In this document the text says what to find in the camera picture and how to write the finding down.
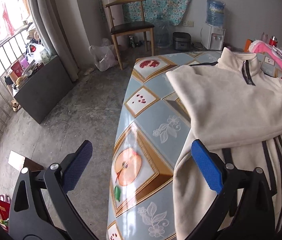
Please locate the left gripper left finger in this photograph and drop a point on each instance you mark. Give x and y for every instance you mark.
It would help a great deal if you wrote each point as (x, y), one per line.
(29, 217)

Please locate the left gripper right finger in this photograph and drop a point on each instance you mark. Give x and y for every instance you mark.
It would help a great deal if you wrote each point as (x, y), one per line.
(254, 217)

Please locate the cream zip-up jacket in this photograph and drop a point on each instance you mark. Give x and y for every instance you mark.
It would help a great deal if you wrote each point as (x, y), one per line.
(236, 112)

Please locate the red gift bag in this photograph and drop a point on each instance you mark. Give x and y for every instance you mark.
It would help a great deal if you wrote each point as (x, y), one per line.
(4, 211)

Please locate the brown cardboard box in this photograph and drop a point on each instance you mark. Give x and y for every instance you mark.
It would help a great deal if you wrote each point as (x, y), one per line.
(18, 162)

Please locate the red thermos bottle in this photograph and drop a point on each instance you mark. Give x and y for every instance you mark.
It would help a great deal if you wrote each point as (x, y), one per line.
(273, 41)

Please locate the pink floral blanket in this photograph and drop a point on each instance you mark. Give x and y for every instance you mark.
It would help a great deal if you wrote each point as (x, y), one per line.
(270, 57)

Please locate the white water dispenser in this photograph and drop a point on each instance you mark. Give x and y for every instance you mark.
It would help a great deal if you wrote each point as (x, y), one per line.
(212, 38)

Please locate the dark grey cabinet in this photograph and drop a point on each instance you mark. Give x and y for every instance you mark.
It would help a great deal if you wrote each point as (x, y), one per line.
(44, 89)

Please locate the fruit pattern blue tablecloth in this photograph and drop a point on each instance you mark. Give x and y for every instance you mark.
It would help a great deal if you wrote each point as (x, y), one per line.
(152, 130)

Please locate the blue water jug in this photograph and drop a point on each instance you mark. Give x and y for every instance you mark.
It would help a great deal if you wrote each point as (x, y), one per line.
(215, 13)

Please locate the black rice cooker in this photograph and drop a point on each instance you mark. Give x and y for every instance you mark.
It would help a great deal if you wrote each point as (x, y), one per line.
(181, 41)

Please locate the empty clear water jug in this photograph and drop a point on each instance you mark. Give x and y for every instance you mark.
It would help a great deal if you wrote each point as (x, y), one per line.
(162, 32)

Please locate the white plastic bag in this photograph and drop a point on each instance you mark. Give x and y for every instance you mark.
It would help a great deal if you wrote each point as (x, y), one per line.
(104, 56)

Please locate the wooden chair black seat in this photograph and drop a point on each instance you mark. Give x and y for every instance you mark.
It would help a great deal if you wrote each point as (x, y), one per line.
(130, 28)

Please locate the beige curtain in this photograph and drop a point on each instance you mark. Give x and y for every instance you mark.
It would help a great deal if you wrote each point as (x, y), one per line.
(50, 29)

